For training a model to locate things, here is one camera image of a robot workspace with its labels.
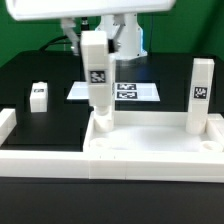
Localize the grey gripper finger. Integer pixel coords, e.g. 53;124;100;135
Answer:
61;18;80;56
107;14;125;53

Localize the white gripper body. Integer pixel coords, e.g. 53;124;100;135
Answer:
5;0;176;21

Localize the white desk top tray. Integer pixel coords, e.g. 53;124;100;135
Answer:
83;111;213;153

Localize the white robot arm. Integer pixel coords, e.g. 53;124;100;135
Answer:
5;0;176;61

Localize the printed marker sheet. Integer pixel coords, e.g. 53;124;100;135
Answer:
67;82;160;102

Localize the white left fence block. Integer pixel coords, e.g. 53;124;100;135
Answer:
0;108;17;146

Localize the white fence block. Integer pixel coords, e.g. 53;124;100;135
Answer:
0;108;17;146
206;114;224;146

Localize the white front fence bar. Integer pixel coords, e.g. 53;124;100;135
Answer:
0;150;224;183

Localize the white right fence block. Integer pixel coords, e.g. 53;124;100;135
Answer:
206;114;224;146

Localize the black cable with connector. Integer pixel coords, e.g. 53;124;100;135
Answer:
39;18;91;52

